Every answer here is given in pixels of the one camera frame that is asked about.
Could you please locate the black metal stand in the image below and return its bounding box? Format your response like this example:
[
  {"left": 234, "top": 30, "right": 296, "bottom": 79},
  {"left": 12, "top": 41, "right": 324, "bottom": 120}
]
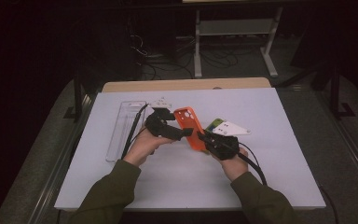
[
  {"left": 328, "top": 60, "right": 357, "bottom": 121},
  {"left": 62, "top": 73, "right": 90, "bottom": 123}
]

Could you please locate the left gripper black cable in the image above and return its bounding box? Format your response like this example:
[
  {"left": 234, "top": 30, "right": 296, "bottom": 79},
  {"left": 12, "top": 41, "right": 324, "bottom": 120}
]
[{"left": 120, "top": 103, "right": 150, "bottom": 161}]

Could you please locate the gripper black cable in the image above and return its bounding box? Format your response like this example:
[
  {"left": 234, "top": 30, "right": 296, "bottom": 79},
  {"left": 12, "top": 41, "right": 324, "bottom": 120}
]
[
  {"left": 236, "top": 141, "right": 340, "bottom": 224},
  {"left": 120, "top": 103, "right": 150, "bottom": 161}
]

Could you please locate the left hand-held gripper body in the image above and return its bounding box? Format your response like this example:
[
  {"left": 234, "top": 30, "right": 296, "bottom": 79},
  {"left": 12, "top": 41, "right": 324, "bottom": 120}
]
[{"left": 145, "top": 96, "right": 185, "bottom": 141}]

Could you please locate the green cartoon phone case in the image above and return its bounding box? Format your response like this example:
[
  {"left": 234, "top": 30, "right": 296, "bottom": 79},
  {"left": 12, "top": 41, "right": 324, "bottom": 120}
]
[{"left": 202, "top": 118, "right": 227, "bottom": 154}]

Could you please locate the clear plastic rack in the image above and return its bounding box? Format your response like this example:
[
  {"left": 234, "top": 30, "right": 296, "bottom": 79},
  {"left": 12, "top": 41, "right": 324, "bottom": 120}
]
[{"left": 104, "top": 100, "right": 149, "bottom": 163}]

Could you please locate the person's right hand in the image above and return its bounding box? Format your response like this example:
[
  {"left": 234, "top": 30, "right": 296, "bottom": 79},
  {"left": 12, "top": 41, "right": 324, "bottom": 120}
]
[{"left": 210, "top": 146, "right": 250, "bottom": 183}]

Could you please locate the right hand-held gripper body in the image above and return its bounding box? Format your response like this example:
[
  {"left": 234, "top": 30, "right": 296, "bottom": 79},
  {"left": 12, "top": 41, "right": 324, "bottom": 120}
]
[{"left": 202, "top": 119, "right": 253, "bottom": 161}]

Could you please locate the orange phone case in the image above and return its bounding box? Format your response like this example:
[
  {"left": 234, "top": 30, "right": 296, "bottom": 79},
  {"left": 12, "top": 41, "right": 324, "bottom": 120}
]
[{"left": 172, "top": 105, "right": 208, "bottom": 153}]

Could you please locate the person's left hand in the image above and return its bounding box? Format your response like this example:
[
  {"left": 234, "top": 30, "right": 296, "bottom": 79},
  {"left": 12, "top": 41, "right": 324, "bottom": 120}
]
[{"left": 122, "top": 125, "right": 177, "bottom": 168}]

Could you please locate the white metal desk frame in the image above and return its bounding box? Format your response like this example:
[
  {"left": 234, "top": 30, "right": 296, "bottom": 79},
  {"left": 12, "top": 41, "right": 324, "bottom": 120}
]
[{"left": 193, "top": 0, "right": 285, "bottom": 79}]

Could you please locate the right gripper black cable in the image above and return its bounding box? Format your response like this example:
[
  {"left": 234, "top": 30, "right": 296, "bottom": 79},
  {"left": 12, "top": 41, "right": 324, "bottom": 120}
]
[{"left": 236, "top": 141, "right": 340, "bottom": 224}]

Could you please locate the tangle of black floor cables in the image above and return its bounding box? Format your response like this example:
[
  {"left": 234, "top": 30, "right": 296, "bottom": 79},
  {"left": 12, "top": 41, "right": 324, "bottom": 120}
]
[{"left": 128, "top": 29, "right": 262, "bottom": 80}]

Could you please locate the grey metal rail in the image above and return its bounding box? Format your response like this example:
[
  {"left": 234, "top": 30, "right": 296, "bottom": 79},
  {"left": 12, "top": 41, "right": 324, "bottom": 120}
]
[
  {"left": 27, "top": 92, "right": 97, "bottom": 224},
  {"left": 318, "top": 90, "right": 358, "bottom": 200}
]

